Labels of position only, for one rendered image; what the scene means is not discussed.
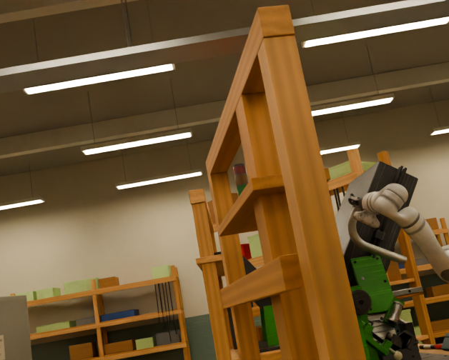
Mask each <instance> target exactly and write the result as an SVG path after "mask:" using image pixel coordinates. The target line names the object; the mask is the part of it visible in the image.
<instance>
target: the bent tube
mask: <svg viewBox="0 0 449 360"><path fill-rule="evenodd" d="M356 211H361V210H360V208H357V207H353V209H352V212H351V214H350V217H349V219H348V223H347V229H348V233H349V235H350V238H351V239H352V241H353V243H354V244H355V245H356V246H357V247H359V248H360V249H362V250H364V251H368V252H370V253H372V254H376V255H378V256H381V257H384V258H386V259H389V260H392V261H395V262H398V263H400V264H403V265H404V264H405V263H406V261H407V257H406V256H403V255H400V254H396V253H395V252H392V251H388V250H387V249H383V248H381V247H379V246H375V245H373V244H369V243H367V242H365V241H363V240H362V239H361V238H360V237H359V235H358V233H357V229H356V223H357V220H356V219H354V218H353V214H354V213H355V212H356Z"/></svg>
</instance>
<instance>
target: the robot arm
mask: <svg viewBox="0 0 449 360"><path fill-rule="evenodd" d="M407 199H408V191H407V190H406V188H405V187H404V186H402V185H400V184H388V185H387V186H385V187H384V188H383V189H381V190H380V191H374V192H370V193H367V194H364V195H363V196H361V197H357V198H355V196H354V194H350V196H349V198H348V201H349V203H350V204H351V205H352V207H357V208H360V210H361V211H356V212H355V213H354V214H353V218H354V219H356V220H357V221H359V222H361V223H364V224H366V225H368V226H370V227H372V228H378V227H379V226H380V222H379V221H378V219H377V217H376V215H379V216H382V215H383V216H386V217H388V218H389V219H391V220H393V221H394V222H395V223H397V224H398V225H399V226H400V227H401V228H402V229H403V230H404V231H405V232H406V233H407V235H408V236H409V237H410V238H411V239H412V240H413V241H414V242H415V243H416V244H417V246H418V247H419V249H420V250H421V251H422V252H423V254H424V255H425V257H426V259H427V260H428V261H429V262H430V264H431V266H432V267H433V269H434V271H435V273H436V274H437V275H438V276H439V277H440V278H441V279H442V280H443V281H446V282H449V245H446V246H442V247H441V245H440V244H439V242H438V240H437V239H436V237H435V234H434V233H433V230H432V229H431V227H430V225H429V224H428V222H427V221H426V220H425V219H424V218H423V217H422V216H421V215H420V213H419V212H418V211H417V210H416V209H415V208H413V207H411V206H408V207H405V208H404V209H402V210H400V211H399V212H398V210H399V209H400V208H401V207H402V205H403V204H404V203H405V202H406V201H407Z"/></svg>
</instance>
